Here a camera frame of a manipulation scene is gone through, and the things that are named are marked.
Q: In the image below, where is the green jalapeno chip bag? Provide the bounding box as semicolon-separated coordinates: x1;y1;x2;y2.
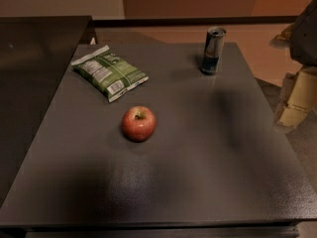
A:
71;46;149;102

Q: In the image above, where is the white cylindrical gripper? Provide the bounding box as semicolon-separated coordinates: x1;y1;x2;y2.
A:
275;0;317;128

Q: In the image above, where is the red apple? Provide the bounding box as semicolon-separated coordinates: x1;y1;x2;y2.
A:
121;106;157;142

